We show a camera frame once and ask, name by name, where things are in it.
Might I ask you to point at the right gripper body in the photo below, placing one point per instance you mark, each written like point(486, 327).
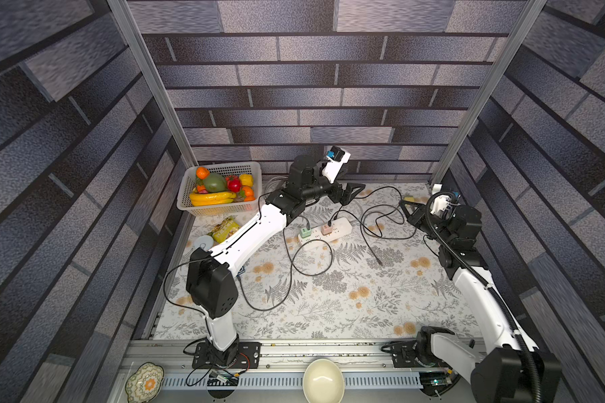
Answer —
point(418, 215)

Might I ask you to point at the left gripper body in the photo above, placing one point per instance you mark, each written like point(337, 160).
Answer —
point(334, 196)

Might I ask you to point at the pink charger plug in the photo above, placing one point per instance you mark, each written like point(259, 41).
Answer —
point(326, 229)

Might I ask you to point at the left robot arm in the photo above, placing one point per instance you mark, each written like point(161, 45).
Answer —
point(211, 274)

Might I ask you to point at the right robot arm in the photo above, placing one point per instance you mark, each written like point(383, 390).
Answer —
point(513, 368)

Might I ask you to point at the white power strip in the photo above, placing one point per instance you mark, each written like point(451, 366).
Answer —
point(339, 228)

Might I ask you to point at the yellow corn chips bag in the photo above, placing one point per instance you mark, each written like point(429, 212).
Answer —
point(222, 231)

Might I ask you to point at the green plastic mango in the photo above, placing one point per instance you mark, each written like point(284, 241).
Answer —
point(215, 183)

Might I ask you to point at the yellow plastic banana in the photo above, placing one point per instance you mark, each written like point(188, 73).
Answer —
point(212, 199)

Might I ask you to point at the white plastic fruit basket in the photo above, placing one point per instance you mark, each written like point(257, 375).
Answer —
point(247, 198)

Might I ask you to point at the orange plastic tangerine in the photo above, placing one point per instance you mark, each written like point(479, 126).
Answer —
point(202, 173)

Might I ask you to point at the pull-tab food can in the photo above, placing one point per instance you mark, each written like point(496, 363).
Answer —
point(204, 242)

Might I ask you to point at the cream ceramic bowl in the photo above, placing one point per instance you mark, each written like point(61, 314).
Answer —
point(323, 382)

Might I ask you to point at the floral green dish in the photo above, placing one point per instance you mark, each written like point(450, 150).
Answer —
point(145, 384)

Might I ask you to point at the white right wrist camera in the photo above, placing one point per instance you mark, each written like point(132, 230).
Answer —
point(443, 206)

